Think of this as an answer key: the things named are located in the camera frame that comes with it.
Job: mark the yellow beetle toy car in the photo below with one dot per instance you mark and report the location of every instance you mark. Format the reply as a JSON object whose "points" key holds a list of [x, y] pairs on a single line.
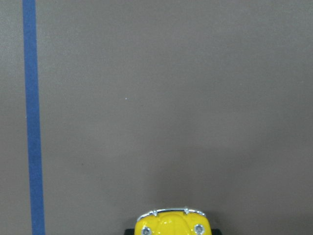
{"points": [[173, 221]]}

